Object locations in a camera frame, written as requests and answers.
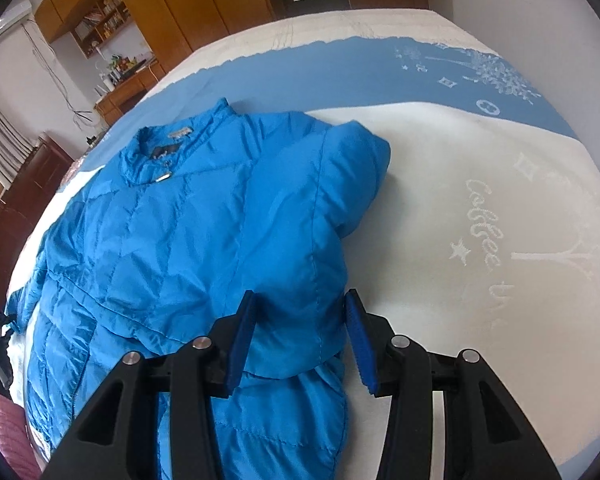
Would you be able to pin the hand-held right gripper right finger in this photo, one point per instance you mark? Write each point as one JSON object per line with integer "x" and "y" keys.
{"x": 360, "y": 340}

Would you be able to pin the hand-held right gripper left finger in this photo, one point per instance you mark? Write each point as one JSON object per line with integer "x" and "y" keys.
{"x": 242, "y": 340}

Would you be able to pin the blue puffer jacket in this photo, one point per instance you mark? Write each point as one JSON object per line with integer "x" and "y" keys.
{"x": 180, "y": 240}

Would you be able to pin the dark wooden cabinet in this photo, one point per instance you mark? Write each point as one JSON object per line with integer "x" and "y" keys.
{"x": 30, "y": 195}

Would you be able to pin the blue white printed blanket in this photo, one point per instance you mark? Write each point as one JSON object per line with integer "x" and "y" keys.
{"x": 455, "y": 160}

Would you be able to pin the beige curtain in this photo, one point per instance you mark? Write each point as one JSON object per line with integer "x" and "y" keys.
{"x": 0, "y": 135}

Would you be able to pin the wooden desk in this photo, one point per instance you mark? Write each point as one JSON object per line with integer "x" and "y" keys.
{"x": 125, "y": 92}

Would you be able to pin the pile of small desk things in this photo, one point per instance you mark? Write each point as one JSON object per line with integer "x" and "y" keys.
{"x": 122, "y": 66}

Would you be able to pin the white air conditioner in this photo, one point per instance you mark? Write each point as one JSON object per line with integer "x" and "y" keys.
{"x": 10, "y": 22}

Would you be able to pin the wooden wardrobe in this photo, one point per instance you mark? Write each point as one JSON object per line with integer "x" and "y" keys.
{"x": 205, "y": 5}

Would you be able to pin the wooden bookshelf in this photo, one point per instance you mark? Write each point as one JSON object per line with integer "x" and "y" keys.
{"x": 105, "y": 20}

